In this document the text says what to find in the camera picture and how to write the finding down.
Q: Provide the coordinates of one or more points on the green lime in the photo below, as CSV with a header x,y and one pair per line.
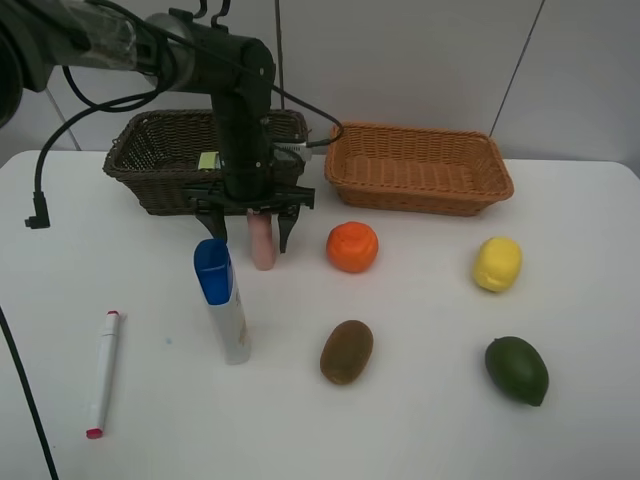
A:
x,y
517,370

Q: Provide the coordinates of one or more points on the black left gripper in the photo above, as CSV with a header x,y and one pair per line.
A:
x,y
247,182

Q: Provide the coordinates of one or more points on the orange fruit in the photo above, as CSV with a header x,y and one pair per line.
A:
x,y
352,247

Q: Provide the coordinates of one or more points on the dark brown wicker basket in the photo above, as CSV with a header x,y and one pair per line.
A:
x,y
157,155

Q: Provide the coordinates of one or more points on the dark green spray bottle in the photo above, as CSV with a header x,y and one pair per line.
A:
x,y
209,161

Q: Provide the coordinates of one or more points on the white tube blue cap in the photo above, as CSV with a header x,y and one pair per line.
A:
x,y
216,276

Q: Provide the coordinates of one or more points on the yellow lemon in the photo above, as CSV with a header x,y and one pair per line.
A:
x,y
497,264

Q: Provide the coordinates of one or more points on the orange wicker basket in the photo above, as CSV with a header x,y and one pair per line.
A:
x,y
439,171

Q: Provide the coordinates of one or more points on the white marker red caps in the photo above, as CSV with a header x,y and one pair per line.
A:
x,y
107,351

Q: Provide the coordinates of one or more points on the pink bottle white cap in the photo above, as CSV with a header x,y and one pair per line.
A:
x,y
262,247

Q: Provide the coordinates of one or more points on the brown kiwi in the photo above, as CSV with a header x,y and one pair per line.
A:
x,y
346,352

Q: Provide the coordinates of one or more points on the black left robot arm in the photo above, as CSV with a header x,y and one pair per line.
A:
x,y
236,72

